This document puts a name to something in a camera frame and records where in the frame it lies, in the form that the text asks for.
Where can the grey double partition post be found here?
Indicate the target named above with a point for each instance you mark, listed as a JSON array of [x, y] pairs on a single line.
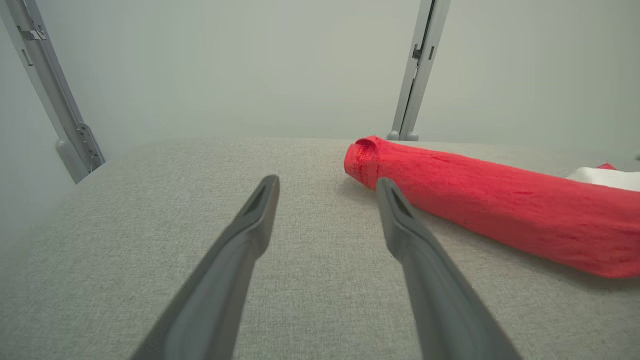
[[417, 75]]

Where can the grey slanted partition frame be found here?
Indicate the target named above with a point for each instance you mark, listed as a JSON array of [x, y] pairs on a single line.
[[50, 85]]

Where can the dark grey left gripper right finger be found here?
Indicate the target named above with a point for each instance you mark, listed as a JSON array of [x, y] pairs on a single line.
[[440, 300]]

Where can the red white basketball jersey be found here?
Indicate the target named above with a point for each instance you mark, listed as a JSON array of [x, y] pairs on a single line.
[[500, 210]]

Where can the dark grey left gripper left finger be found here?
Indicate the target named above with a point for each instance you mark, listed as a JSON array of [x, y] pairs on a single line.
[[220, 290]]

